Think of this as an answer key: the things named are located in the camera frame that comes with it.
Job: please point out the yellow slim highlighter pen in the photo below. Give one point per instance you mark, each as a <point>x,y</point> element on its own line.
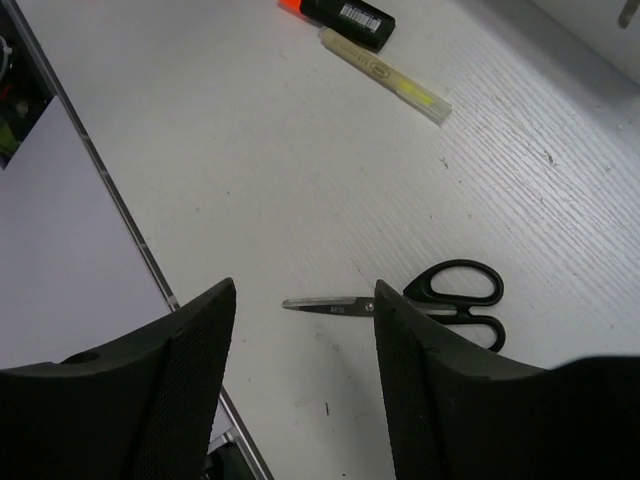
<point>429,104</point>

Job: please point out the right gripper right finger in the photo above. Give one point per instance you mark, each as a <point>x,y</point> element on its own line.
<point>457,411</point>

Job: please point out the orange black highlighter marker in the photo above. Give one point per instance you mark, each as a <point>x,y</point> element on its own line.
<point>356,20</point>

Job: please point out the black handled scissors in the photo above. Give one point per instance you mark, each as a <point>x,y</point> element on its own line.
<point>447,309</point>

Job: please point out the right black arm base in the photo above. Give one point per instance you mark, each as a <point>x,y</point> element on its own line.
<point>24,93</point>

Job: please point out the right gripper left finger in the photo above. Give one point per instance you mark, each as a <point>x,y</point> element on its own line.
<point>138,407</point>

